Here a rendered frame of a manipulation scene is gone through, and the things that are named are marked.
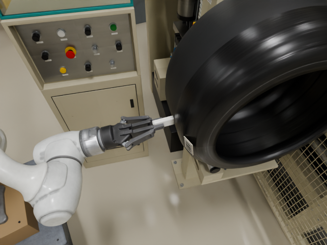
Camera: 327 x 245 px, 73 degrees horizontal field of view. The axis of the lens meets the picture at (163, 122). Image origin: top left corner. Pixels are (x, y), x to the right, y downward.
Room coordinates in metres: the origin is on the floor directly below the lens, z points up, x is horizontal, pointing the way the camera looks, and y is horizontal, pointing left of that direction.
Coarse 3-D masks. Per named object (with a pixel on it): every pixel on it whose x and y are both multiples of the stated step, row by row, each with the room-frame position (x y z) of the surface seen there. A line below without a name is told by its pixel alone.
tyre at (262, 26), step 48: (240, 0) 0.60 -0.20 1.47; (288, 0) 0.55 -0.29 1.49; (192, 48) 0.53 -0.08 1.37; (240, 48) 0.44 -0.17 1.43; (288, 48) 0.41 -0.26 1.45; (192, 96) 0.41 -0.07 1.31; (240, 96) 0.37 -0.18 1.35; (288, 96) 0.68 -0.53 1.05; (192, 144) 0.37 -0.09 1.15; (240, 144) 0.53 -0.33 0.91; (288, 144) 0.46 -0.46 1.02
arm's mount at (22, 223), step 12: (12, 192) 0.38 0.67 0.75; (12, 204) 0.33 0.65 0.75; (24, 204) 0.33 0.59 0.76; (12, 216) 0.28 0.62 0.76; (24, 216) 0.28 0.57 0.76; (0, 228) 0.23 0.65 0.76; (12, 228) 0.23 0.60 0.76; (24, 228) 0.23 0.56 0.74; (36, 228) 0.25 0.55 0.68; (0, 240) 0.19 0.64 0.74; (12, 240) 0.20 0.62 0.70
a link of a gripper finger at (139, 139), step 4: (148, 132) 0.41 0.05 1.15; (152, 132) 0.41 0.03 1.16; (140, 136) 0.40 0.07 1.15; (144, 136) 0.40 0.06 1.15; (148, 136) 0.40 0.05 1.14; (152, 136) 0.41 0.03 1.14; (132, 140) 0.39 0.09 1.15; (136, 140) 0.39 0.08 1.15; (140, 140) 0.39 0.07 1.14; (144, 140) 0.40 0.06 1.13; (128, 144) 0.37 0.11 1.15; (132, 144) 0.38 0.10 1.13; (136, 144) 0.38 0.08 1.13
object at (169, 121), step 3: (162, 120) 0.45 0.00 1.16; (165, 120) 0.45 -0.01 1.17; (168, 120) 0.45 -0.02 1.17; (171, 120) 0.45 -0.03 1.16; (153, 123) 0.44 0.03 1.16; (156, 123) 0.44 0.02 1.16; (159, 123) 0.45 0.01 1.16; (165, 123) 0.45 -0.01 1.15; (168, 123) 0.45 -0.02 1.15; (171, 123) 0.45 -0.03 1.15; (174, 123) 0.46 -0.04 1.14
